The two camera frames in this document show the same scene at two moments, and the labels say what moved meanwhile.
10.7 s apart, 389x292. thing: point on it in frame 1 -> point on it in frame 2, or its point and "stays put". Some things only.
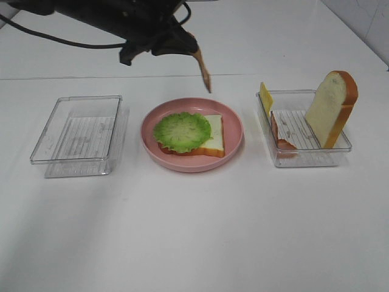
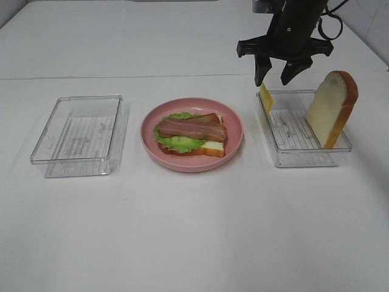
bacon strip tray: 199,55 -> 196,129
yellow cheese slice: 267,97 stays put
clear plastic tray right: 290,108 stays put
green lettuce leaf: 183,132 stays put
